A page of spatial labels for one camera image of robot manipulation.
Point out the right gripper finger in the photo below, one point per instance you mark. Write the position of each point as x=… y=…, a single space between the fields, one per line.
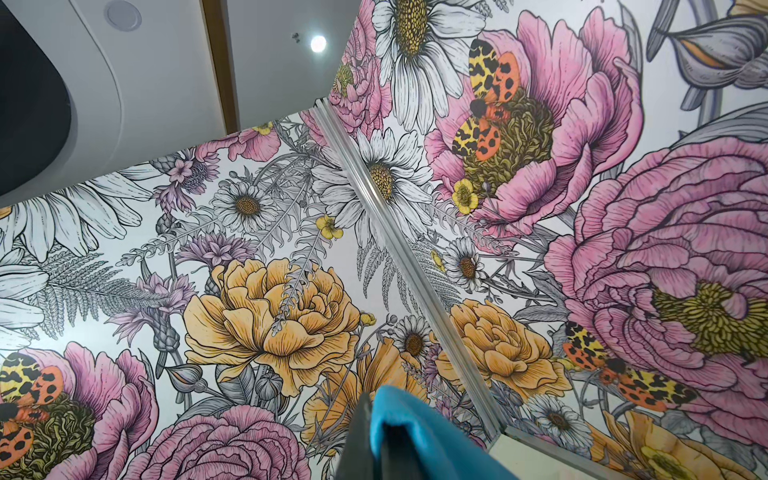
x=393 y=457

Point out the teal blue cloth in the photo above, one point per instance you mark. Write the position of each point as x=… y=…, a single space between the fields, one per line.
x=445 y=451

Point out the right aluminium corner post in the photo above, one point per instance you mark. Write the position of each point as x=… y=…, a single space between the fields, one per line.
x=430 y=303

